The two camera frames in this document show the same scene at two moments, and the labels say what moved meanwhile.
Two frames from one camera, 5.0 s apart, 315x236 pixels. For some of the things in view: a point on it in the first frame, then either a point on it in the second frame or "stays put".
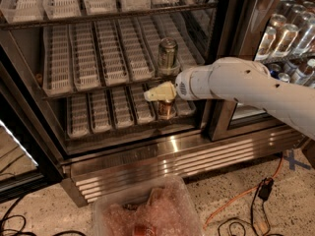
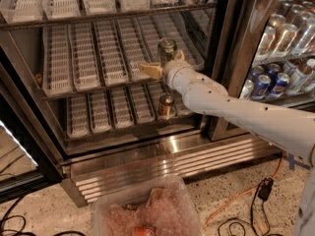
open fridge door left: [31, 153] stays put
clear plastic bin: [161, 208] stays put
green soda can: [168, 57] stays put
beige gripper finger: [164, 91] -> [156, 71]
